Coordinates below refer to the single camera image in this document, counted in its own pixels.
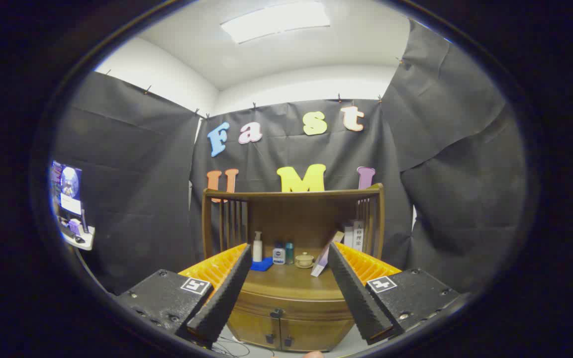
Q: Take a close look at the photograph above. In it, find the wooden cabinet door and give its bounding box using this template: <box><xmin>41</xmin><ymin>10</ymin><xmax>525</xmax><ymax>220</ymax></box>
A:
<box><xmin>281</xmin><ymin>318</ymin><xmax>356</xmax><ymax>353</ymax></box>
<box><xmin>227</xmin><ymin>308</ymin><xmax>281</xmax><ymax>349</ymax></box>

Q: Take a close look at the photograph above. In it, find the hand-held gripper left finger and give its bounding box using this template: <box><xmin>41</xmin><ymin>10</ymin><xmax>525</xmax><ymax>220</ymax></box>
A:
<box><xmin>115</xmin><ymin>243</ymin><xmax>253</xmax><ymax>349</ymax></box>

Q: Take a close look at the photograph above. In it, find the purple book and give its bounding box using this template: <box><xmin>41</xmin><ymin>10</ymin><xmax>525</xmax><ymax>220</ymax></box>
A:
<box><xmin>310</xmin><ymin>230</ymin><xmax>345</xmax><ymax>277</ymax></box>

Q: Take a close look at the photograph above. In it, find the computer monitor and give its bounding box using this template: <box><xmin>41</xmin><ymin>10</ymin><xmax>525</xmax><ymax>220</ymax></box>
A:
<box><xmin>50</xmin><ymin>160</ymin><xmax>82</xmax><ymax>215</ymax></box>

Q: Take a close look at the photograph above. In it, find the wooden cabinet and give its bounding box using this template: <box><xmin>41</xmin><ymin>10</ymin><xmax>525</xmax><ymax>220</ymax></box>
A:
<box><xmin>201</xmin><ymin>183</ymin><xmax>385</xmax><ymax>354</ymax></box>

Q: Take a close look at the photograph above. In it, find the ceiling light panel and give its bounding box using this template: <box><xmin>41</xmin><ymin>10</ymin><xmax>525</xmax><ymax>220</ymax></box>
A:
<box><xmin>220</xmin><ymin>1</ymin><xmax>331</xmax><ymax>44</ymax></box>

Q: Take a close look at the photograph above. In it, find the wooden countertop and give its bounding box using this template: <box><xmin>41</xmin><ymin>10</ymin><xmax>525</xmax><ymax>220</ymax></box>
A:
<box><xmin>239</xmin><ymin>251</ymin><xmax>362</xmax><ymax>301</ymax></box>

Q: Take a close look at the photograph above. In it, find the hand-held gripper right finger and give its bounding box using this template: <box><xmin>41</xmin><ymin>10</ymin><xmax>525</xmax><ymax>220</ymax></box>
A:
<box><xmin>327</xmin><ymin>242</ymin><xmax>461</xmax><ymax>346</ymax></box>

